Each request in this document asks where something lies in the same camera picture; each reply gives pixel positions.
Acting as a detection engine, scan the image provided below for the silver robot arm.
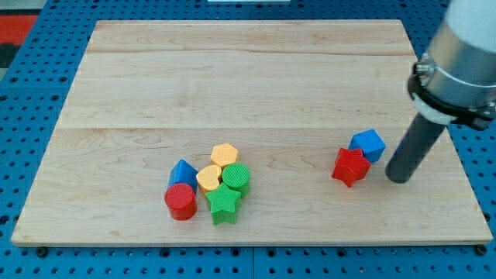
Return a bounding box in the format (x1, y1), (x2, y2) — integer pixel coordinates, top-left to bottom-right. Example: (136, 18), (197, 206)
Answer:
(385, 0), (495, 184)

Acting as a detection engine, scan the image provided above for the blue triangle block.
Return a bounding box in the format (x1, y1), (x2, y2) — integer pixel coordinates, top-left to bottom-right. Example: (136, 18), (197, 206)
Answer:
(167, 160), (198, 193)

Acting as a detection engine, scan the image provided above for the green cylinder block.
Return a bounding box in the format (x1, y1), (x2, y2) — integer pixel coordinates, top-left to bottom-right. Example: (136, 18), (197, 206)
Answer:
(222, 163), (250, 198)

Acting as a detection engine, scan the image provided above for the light wooden board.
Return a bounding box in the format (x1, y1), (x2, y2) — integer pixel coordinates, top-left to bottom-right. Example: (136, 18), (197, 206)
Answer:
(12, 20), (492, 247)

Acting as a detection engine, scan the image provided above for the red cylinder block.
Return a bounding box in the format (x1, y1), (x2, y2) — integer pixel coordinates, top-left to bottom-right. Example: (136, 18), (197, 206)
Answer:
(164, 183), (197, 221)

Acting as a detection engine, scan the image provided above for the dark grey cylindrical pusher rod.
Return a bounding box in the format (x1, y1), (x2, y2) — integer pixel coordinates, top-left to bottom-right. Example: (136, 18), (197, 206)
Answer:
(385, 113), (446, 184)

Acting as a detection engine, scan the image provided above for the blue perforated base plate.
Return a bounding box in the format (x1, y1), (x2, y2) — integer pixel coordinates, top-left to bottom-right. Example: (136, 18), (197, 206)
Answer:
(1, 0), (495, 278)

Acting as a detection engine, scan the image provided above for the green star block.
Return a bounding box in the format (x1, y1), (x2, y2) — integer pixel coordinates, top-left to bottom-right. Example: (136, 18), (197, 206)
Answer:
(205, 183), (242, 225)

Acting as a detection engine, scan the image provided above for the yellow hexagon block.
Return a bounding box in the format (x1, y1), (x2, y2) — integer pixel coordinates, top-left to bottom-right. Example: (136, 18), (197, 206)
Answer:
(210, 143), (239, 169)

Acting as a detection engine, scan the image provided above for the red star block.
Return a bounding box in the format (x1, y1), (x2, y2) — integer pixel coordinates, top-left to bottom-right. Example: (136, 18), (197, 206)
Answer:
(332, 148), (371, 188)

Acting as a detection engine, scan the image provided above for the yellow heart block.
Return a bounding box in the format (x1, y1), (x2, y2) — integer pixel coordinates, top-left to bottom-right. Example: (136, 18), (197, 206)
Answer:
(196, 165), (222, 194)

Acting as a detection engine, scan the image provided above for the blue cube block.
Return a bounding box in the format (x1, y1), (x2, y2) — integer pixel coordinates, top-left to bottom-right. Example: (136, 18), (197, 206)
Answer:
(349, 129), (386, 163)

